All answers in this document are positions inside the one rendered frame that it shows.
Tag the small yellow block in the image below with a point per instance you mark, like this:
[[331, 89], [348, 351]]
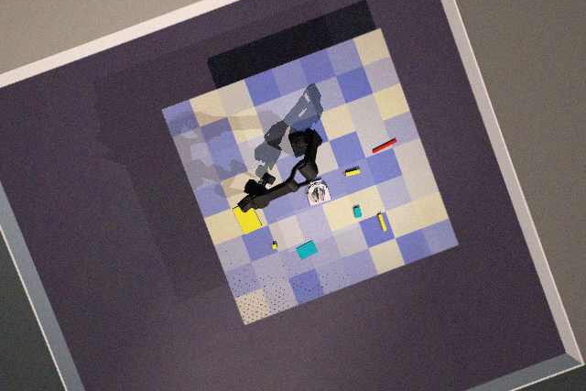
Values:
[[352, 172]]

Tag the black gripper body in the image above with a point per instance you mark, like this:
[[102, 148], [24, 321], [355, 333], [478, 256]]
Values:
[[267, 178]]

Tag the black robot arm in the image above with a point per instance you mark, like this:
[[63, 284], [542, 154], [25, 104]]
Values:
[[261, 196]]

